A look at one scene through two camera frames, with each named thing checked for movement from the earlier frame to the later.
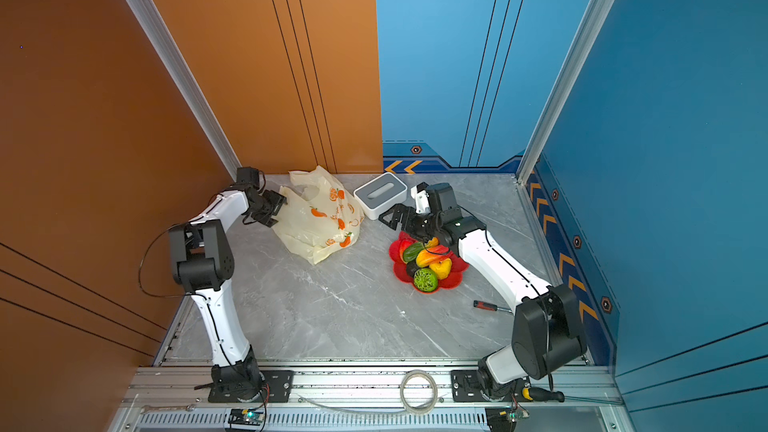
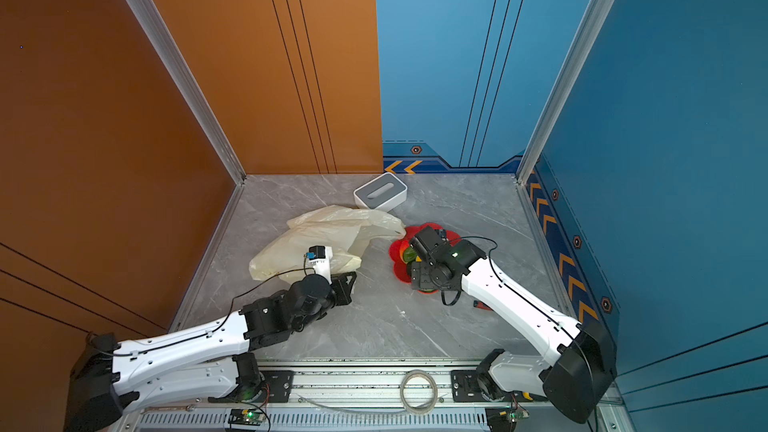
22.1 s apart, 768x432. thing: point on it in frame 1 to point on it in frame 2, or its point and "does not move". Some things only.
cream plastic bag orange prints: [320, 215] to [344, 229]
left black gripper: [277, 201] to [344, 291]
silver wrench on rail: [147, 408] does not move
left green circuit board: [248, 416] does not move
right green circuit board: [503, 419] does not move
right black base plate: [466, 387] does not move
